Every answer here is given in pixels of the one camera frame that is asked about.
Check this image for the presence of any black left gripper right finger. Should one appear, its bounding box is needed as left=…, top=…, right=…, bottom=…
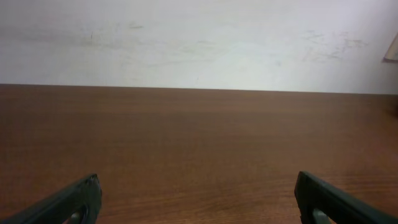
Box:
left=294, top=171, right=397, bottom=224

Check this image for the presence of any beige object at wall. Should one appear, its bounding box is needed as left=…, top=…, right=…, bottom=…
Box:
left=383, top=34, right=398, bottom=62

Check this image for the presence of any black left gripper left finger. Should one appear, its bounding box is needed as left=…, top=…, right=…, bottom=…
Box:
left=1, top=174, right=102, bottom=224

